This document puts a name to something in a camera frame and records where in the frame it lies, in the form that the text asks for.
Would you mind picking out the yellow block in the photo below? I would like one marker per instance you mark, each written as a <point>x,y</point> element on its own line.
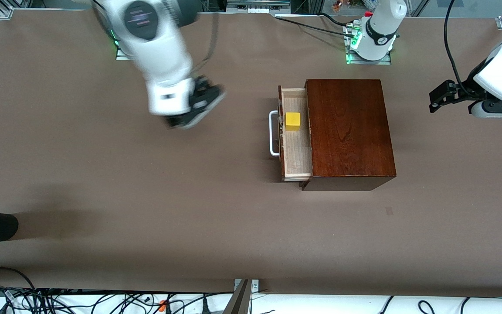
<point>293,121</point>

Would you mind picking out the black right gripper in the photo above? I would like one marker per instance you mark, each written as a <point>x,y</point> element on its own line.
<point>201,87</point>

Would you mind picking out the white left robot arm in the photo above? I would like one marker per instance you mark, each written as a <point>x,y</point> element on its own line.
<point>381,35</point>

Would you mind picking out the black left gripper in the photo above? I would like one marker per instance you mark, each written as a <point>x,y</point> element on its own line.
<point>468,88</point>

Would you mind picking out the metal bracket with dark bar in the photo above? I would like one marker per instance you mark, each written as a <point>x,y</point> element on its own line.
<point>242,296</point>

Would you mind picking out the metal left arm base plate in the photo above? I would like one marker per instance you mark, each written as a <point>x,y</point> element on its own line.
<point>384,62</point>

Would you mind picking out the orange connector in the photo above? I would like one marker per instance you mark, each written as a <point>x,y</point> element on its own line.
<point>162,305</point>

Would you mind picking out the white power strip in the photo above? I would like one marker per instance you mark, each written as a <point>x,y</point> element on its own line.
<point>257,6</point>

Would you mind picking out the dark brown wooden cabinet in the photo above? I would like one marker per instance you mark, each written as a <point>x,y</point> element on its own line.
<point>349,131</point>

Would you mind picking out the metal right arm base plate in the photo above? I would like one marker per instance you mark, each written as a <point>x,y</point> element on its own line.
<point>122,56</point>

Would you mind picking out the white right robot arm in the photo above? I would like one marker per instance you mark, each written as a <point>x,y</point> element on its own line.
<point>159,52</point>

